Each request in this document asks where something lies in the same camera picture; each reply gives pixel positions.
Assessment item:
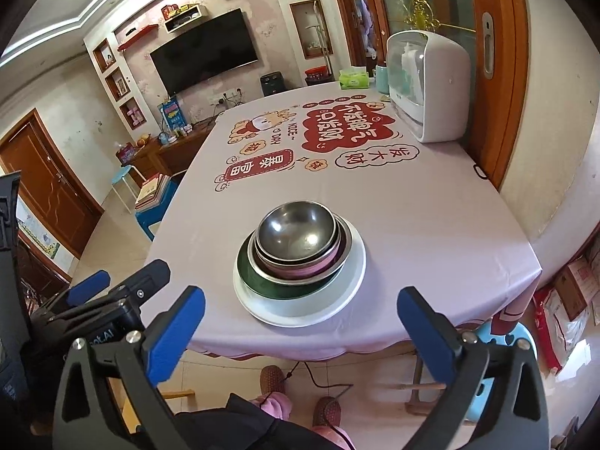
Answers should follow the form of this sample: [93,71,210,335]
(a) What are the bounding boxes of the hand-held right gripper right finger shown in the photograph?
[397,286,549,450]

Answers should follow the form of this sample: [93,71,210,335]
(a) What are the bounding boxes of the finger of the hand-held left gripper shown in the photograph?
[44,269,112,320]
[94,259,172,312]

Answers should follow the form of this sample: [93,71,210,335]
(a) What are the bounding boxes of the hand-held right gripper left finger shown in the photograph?
[54,286,206,450]

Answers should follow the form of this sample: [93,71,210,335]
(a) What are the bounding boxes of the green plate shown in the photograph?
[235,234,338,300]

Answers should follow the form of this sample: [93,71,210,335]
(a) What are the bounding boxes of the white paper plate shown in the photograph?
[233,225,366,320]

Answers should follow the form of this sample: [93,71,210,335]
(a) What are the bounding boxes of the large steel bowl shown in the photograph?
[247,218,353,288]

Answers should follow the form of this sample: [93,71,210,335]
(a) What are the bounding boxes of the pink steel-lined bowl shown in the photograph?
[254,216,343,279]

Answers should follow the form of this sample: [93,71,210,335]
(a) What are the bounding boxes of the small steel bowl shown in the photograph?
[256,201,337,263]

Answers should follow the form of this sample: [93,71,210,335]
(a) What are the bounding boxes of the wooden chair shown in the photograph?
[403,342,479,427]

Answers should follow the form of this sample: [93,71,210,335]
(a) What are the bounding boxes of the blue plastic stool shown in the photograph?
[135,180,181,243]

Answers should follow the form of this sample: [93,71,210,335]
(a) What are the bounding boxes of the stack of books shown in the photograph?
[135,173,175,211]

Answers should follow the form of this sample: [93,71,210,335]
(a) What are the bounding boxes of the brown slipper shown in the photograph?
[260,364,287,397]
[315,396,343,429]

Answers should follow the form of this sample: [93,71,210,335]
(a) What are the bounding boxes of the light blue round stool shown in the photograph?
[111,165,146,214]

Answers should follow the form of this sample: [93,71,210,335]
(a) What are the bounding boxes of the printed pink tablecloth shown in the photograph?
[143,79,545,362]

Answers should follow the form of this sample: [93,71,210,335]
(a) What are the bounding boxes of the brown wooden door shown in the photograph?
[0,108,105,261]

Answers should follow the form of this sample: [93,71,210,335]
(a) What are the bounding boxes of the person's dark jacket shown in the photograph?
[173,394,352,450]

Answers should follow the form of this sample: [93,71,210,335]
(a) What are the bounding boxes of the wooden television cabinet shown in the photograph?
[117,124,219,183]

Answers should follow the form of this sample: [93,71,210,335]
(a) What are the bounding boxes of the white and red bag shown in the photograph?
[532,286,591,376]

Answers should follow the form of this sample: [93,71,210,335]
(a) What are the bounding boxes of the cardboard box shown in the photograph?
[553,239,600,320]

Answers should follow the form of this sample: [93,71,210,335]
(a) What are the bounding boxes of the blue standing poster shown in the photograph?
[157,95,186,129]

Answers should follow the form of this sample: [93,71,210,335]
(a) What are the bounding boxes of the wooden sliding door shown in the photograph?
[328,0,530,193]

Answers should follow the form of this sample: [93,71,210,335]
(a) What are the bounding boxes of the dark green air fryer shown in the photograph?
[260,71,287,99]

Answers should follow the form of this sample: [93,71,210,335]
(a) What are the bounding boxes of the black television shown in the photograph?
[149,8,260,96]

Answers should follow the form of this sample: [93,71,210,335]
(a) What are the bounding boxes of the white countertop sterilizer cabinet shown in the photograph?
[385,29,472,144]

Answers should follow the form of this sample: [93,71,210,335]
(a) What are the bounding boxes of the teal container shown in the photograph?
[373,63,392,95]

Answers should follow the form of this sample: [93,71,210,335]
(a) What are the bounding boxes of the green tissue box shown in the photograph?
[338,68,372,91]

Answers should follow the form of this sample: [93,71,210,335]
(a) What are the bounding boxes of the gold ornament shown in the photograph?
[405,0,439,29]

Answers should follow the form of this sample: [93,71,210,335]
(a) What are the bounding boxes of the colourful wall chart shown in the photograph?
[14,206,62,261]

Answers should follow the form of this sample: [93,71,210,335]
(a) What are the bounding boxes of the wall display niches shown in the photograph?
[91,37,146,131]

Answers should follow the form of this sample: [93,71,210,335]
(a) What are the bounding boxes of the red wall shelf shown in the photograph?
[117,23,159,52]

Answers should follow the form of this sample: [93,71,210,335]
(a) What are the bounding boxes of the white wall shelf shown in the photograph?
[163,4,209,33]

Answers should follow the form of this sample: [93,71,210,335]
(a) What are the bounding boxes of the grey door handle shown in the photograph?
[482,12,495,80]

